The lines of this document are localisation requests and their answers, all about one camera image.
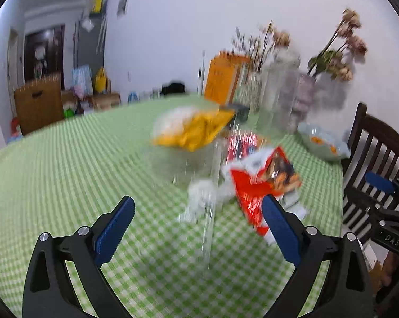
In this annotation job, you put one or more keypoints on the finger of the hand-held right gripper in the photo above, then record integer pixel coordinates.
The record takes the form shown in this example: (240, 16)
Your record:
(388, 212)
(379, 181)

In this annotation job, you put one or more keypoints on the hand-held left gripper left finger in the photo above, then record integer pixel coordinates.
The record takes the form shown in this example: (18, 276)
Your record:
(116, 228)

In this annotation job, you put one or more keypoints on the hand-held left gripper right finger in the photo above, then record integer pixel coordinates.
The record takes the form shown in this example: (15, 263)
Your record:
(280, 228)

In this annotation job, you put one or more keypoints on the red chip bag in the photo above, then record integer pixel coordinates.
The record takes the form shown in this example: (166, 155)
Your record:
(249, 185)

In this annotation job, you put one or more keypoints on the yellow snack bag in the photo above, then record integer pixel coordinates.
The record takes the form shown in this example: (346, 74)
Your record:
(199, 129)

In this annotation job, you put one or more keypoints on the person's right hand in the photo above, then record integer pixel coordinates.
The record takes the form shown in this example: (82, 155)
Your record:
(389, 268)

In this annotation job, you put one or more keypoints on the small white wrapper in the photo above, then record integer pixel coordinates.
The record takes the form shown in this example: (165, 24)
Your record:
(293, 205)

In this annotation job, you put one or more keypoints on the dark wooden chair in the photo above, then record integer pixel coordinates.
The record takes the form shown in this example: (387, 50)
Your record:
(358, 129)

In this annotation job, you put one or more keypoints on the light blue snack bowl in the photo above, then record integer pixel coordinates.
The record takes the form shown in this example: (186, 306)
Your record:
(318, 149)

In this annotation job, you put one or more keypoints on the green checked tablecloth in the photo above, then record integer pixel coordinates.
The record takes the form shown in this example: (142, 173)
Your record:
(70, 155)

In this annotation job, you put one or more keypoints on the crumpled white tissue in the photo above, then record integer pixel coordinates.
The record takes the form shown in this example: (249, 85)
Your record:
(199, 192)

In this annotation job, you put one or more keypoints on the red striped snack packet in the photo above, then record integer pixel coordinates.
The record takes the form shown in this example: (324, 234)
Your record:
(242, 145)

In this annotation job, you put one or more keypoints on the clear plastic wrapper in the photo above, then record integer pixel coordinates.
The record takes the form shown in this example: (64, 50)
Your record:
(186, 162)

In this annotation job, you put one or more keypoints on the grey pink ribbed vase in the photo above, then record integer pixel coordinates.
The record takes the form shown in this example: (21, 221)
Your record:
(305, 102)

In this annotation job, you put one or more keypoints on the dark green small box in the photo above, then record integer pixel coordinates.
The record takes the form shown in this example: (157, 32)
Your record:
(240, 112)

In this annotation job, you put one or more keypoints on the small brown cardboard box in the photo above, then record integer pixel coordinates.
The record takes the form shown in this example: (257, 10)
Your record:
(103, 101)

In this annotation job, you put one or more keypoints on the clear glass jar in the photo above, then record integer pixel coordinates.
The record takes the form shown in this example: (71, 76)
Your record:
(278, 99)

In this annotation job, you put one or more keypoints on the dried rose bouquet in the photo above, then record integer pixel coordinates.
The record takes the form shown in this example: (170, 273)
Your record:
(348, 43)

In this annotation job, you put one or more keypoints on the red bucket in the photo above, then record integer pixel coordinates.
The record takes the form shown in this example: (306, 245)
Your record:
(15, 126)

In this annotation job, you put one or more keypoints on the yellow tote bag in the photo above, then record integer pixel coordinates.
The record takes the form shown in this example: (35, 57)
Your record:
(100, 81)

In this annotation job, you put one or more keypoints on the black bag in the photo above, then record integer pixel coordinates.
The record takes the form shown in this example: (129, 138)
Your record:
(173, 88)

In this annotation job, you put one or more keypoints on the light blue gift bag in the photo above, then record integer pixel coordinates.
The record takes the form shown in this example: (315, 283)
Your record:
(82, 78)

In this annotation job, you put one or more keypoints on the orange paper box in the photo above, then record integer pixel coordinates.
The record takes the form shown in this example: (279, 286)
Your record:
(219, 79)

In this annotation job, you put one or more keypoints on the dried berry twigs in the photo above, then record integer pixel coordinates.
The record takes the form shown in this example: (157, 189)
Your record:
(252, 46)

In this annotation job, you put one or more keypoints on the grey refrigerator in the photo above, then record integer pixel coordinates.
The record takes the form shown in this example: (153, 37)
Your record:
(87, 46)

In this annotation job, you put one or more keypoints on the dark entrance door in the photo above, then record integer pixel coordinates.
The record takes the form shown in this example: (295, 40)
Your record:
(47, 43)

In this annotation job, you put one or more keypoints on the white paper sheet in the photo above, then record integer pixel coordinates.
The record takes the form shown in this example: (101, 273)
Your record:
(87, 25)

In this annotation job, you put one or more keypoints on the yellow box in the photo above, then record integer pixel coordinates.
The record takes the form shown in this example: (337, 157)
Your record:
(97, 4)

